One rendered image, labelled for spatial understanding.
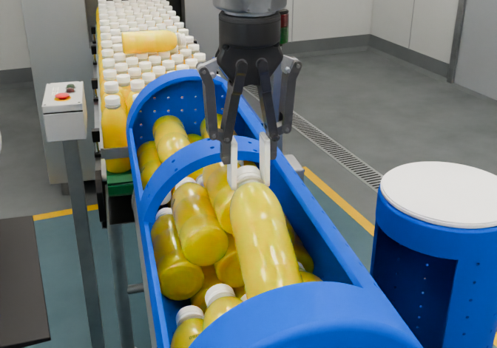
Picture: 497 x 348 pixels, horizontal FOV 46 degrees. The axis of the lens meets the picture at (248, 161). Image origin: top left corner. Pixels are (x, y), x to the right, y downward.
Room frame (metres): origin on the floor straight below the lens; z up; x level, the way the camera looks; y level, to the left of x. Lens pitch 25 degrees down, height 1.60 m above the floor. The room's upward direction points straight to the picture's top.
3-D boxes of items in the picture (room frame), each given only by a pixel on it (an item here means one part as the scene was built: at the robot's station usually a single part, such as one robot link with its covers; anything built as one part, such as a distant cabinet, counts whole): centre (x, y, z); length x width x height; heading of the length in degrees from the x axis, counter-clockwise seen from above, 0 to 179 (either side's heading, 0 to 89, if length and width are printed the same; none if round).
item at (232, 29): (0.72, 0.00, 1.42); 0.08 x 0.07 x 0.09; 104
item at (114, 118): (1.46, 0.35, 0.99); 0.07 x 0.07 x 0.19
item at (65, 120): (1.51, 0.50, 1.05); 0.20 x 0.10 x 0.10; 14
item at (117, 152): (1.46, 0.18, 0.96); 0.40 x 0.01 x 0.03; 104
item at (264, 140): (0.73, -0.02, 1.26); 0.03 x 0.01 x 0.07; 14
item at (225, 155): (0.71, 0.04, 1.29); 0.03 x 0.01 x 0.05; 104
